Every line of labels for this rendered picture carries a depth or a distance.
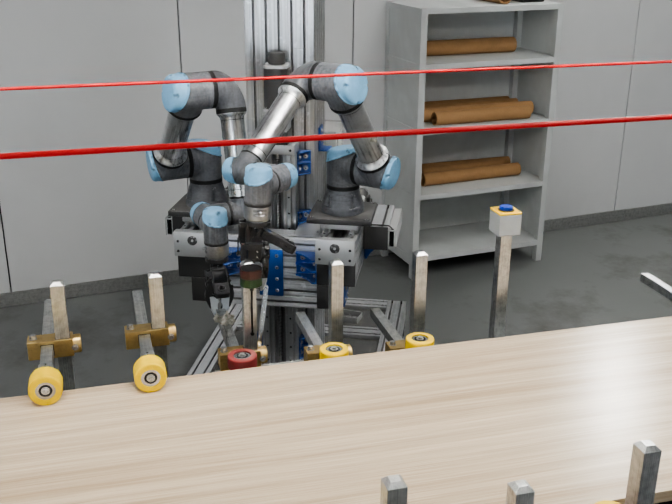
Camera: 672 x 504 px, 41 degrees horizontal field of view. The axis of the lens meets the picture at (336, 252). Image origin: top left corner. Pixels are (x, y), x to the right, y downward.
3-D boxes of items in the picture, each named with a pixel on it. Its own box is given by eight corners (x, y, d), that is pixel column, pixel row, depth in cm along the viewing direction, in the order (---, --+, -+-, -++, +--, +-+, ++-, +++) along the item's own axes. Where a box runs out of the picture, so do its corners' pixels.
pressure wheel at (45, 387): (38, 361, 217) (68, 373, 221) (23, 388, 219) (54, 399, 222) (37, 372, 212) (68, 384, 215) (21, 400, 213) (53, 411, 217)
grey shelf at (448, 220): (380, 254, 564) (386, 1, 509) (502, 237, 595) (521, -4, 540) (411, 280, 525) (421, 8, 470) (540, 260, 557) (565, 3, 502)
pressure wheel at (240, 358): (226, 385, 247) (225, 348, 243) (255, 382, 249) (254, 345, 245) (231, 399, 240) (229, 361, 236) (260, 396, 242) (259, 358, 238)
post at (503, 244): (484, 366, 278) (494, 230, 262) (498, 364, 280) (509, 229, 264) (490, 373, 274) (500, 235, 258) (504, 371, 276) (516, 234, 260)
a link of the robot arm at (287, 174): (269, 157, 260) (246, 164, 251) (301, 163, 254) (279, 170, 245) (269, 184, 262) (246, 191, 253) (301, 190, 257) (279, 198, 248)
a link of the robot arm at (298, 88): (290, 50, 278) (213, 165, 255) (320, 53, 273) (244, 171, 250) (302, 78, 287) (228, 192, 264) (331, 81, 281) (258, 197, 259)
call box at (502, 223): (488, 231, 263) (489, 206, 261) (509, 229, 265) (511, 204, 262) (498, 239, 257) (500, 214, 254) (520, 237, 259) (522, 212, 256)
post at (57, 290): (68, 437, 249) (49, 278, 232) (81, 436, 250) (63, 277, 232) (68, 444, 246) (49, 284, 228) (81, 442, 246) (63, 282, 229)
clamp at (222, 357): (218, 363, 254) (217, 347, 252) (264, 358, 257) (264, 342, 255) (220, 372, 249) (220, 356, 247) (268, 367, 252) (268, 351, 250)
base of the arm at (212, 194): (193, 195, 330) (191, 169, 327) (232, 197, 328) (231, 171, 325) (180, 208, 316) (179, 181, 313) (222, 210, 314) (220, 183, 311)
